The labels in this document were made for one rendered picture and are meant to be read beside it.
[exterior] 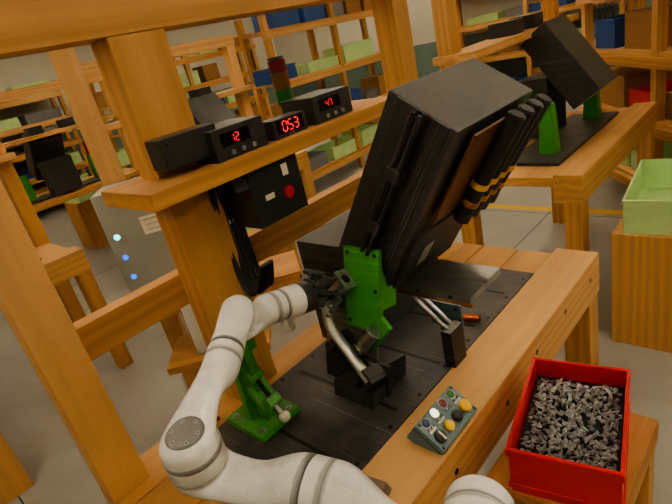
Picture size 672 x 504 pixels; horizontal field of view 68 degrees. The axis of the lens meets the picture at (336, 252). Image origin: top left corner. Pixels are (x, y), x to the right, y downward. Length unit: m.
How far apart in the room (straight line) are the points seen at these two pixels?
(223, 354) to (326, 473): 0.32
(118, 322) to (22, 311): 0.25
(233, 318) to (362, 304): 0.38
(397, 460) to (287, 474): 0.46
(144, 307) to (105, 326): 0.10
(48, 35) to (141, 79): 0.19
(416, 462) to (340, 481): 0.46
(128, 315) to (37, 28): 0.65
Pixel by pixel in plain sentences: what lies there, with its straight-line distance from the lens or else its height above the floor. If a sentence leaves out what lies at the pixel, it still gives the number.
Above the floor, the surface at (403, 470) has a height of 0.90.
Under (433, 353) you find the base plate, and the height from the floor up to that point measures 0.90.
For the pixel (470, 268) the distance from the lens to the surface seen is 1.34.
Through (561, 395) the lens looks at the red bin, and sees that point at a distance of 1.31.
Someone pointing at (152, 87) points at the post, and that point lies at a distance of 1.25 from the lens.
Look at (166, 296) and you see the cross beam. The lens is 1.37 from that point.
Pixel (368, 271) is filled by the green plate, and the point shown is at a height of 1.22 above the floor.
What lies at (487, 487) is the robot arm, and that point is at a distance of 0.71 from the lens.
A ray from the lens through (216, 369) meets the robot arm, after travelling 0.91.
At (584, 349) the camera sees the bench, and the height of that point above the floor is 0.55.
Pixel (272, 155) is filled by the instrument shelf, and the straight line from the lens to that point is 1.27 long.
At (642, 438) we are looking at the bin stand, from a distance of 1.36.
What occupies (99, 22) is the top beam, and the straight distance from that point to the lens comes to 1.22.
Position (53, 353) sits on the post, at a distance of 1.20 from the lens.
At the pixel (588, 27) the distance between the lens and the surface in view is 5.13.
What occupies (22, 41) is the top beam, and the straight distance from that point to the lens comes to 1.16.
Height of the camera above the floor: 1.74
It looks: 23 degrees down
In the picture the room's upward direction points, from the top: 14 degrees counter-clockwise
